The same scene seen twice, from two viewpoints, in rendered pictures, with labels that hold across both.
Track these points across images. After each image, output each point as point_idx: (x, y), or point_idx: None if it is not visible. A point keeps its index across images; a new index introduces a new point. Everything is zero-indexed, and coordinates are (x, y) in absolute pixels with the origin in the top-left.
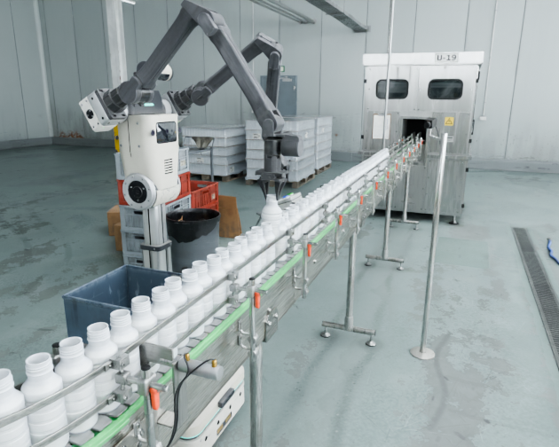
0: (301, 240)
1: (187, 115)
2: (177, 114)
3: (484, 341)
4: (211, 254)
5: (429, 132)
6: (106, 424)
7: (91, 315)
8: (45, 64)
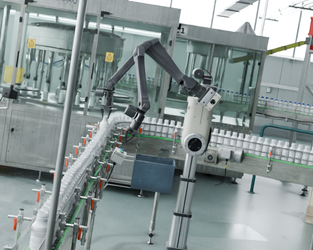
0: (89, 138)
1: (199, 102)
2: (190, 98)
3: None
4: (109, 122)
5: (9, 104)
6: None
7: (159, 163)
8: None
